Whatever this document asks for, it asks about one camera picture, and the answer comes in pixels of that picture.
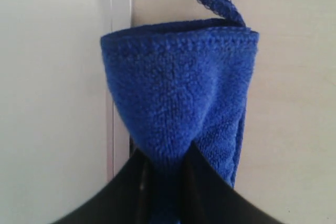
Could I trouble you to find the blue microfibre cloth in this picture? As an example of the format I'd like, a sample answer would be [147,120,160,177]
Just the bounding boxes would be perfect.
[100,0,259,223]

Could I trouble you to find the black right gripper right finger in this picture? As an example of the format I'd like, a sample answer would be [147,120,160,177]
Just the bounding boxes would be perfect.
[181,143,281,224]

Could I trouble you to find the white board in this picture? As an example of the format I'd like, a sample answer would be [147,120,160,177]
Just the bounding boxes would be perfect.
[1,0,132,213]

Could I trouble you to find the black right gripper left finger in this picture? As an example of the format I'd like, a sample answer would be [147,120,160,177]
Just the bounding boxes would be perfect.
[55,150,153,224]

